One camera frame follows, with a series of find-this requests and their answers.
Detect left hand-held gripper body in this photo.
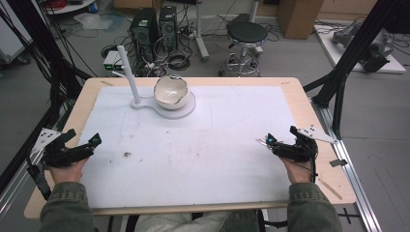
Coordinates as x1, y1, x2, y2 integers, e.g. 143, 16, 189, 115
30, 128, 95, 169

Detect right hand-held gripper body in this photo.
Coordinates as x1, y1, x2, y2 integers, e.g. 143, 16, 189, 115
271, 125, 339, 164

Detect person's left hand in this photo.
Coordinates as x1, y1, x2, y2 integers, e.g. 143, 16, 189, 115
47, 157, 90, 186

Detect person's right hand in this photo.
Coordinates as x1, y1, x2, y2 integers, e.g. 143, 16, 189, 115
279, 156, 319, 185

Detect wooden table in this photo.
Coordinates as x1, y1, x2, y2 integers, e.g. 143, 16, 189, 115
23, 76, 358, 220

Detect thin wooden stick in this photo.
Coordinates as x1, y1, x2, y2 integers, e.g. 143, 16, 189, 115
316, 177, 343, 201

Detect white table mat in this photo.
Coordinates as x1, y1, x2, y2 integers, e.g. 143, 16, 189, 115
77, 84, 300, 210

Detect small white box green light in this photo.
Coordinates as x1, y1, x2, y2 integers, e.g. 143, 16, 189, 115
102, 49, 126, 73

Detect white stand with pole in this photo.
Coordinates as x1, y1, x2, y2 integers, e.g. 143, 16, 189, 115
110, 44, 197, 121

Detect white cracked bowl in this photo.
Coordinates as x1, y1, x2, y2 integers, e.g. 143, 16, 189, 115
153, 73, 190, 111

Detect white floor platform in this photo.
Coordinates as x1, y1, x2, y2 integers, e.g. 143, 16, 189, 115
312, 23, 407, 75

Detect person's legs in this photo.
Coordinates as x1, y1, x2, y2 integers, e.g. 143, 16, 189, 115
132, 210, 259, 232

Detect black round stool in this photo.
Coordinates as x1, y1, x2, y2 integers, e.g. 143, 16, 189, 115
218, 20, 270, 78

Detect black computer tower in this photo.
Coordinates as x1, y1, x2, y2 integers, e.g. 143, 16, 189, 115
130, 7, 161, 62
158, 5, 179, 53

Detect clear plastic sheet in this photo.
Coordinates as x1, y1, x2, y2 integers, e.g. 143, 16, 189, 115
73, 12, 126, 33

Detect cardboard box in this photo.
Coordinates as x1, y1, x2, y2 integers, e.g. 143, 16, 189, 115
276, 0, 325, 41

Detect white metal stand leg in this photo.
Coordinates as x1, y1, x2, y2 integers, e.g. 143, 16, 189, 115
192, 0, 211, 63

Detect grey machine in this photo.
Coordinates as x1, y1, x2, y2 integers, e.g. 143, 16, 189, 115
332, 21, 395, 73

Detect white round table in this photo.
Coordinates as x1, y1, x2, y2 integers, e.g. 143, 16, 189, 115
44, 0, 99, 16

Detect right hand-held gripper cable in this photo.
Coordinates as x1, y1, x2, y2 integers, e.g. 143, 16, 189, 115
283, 138, 319, 185

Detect aluminium rail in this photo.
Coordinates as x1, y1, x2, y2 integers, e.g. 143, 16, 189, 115
309, 96, 383, 232

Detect black frame with cables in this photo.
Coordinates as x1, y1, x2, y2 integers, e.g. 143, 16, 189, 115
0, 0, 95, 194

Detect black metal frame strut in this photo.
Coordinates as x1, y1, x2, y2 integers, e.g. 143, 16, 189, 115
303, 0, 410, 140

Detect coil of black cables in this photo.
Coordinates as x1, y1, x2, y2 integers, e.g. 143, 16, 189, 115
166, 50, 191, 72

